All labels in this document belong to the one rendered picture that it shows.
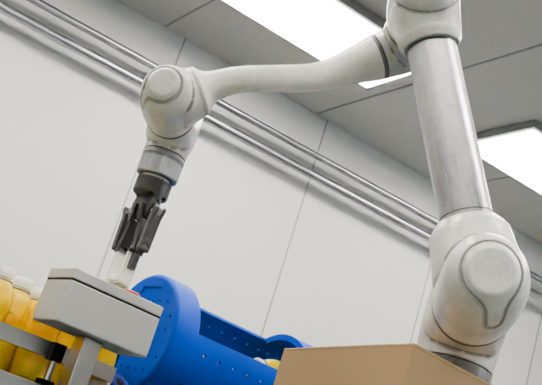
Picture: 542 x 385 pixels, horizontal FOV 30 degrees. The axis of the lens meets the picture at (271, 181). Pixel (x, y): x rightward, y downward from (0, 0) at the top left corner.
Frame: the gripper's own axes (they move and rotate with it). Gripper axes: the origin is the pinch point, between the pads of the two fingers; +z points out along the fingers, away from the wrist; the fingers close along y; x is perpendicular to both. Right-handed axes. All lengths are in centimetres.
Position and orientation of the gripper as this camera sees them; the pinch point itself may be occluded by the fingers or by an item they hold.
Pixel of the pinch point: (122, 269)
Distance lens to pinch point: 208.2
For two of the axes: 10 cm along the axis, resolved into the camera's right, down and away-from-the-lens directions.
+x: -7.2, -4.3, -5.4
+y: -6.3, 0.7, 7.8
